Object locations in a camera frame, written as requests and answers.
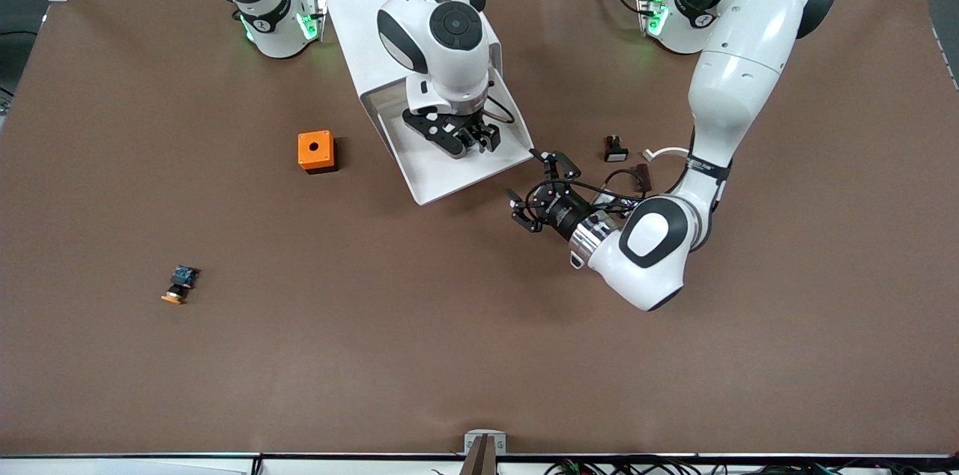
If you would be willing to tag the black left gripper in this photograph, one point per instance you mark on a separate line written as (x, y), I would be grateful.
(563, 208)

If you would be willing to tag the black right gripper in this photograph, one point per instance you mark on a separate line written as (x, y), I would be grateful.
(475, 132)

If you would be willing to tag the white plastic drawer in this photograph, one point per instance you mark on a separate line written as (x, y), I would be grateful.
(449, 175)

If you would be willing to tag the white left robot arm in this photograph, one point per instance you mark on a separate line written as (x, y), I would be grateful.
(734, 85)

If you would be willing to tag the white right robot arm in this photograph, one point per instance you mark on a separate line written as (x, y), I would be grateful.
(442, 48)

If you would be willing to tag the black white rectangular button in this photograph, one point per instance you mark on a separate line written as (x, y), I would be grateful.
(616, 150)

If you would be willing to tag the white drawer cabinet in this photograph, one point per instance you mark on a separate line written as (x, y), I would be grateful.
(352, 3)

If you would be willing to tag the brown terminal block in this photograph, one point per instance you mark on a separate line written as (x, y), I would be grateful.
(643, 180)

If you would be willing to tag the white curved plastic bracket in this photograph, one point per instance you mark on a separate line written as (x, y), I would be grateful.
(667, 151)

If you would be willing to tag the orange button enclosure box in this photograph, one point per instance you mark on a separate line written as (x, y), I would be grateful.
(315, 149)

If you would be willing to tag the grey metal table bracket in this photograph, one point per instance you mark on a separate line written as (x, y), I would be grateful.
(485, 439)

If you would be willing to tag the yellow push button switch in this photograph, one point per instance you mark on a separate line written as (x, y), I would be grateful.
(180, 285)

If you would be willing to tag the white table edge rail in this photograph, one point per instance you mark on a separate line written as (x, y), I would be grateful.
(112, 466)

